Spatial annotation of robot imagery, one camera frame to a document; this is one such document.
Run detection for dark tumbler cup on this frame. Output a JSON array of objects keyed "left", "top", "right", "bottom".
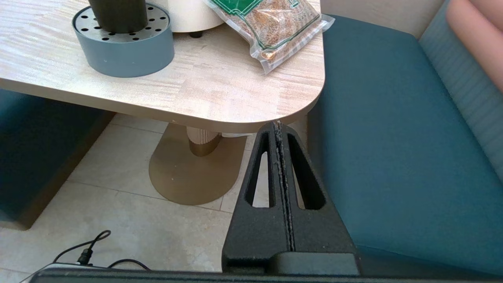
[{"left": 88, "top": 0, "right": 149, "bottom": 34}]

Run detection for pink bolster cushion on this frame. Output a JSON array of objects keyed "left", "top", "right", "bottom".
[{"left": 446, "top": 0, "right": 503, "bottom": 93}]

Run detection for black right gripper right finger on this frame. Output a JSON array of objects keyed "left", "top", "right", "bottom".
[{"left": 277, "top": 121, "right": 358, "bottom": 255}]

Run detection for teal booth bench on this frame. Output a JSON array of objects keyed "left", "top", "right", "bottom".
[
  {"left": 0, "top": 88, "right": 116, "bottom": 231},
  {"left": 307, "top": 0, "right": 503, "bottom": 277}
]

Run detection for clear green-print grain snack bag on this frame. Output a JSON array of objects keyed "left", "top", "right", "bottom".
[{"left": 202, "top": 0, "right": 336, "bottom": 75}]

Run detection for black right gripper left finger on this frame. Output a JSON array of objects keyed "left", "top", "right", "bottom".
[{"left": 222, "top": 121, "right": 293, "bottom": 273}]

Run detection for round blue-grey perforated drip tray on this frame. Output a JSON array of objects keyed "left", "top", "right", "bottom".
[{"left": 72, "top": 3, "right": 175, "bottom": 78}]

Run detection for round table pedestal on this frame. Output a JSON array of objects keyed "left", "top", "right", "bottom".
[{"left": 149, "top": 123, "right": 247, "bottom": 206}]

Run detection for thin black floor cable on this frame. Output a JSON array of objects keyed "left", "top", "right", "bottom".
[{"left": 53, "top": 230, "right": 151, "bottom": 271}]

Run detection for large white dark-tea drink dispenser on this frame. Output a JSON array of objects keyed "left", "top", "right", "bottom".
[{"left": 147, "top": 0, "right": 225, "bottom": 38}]

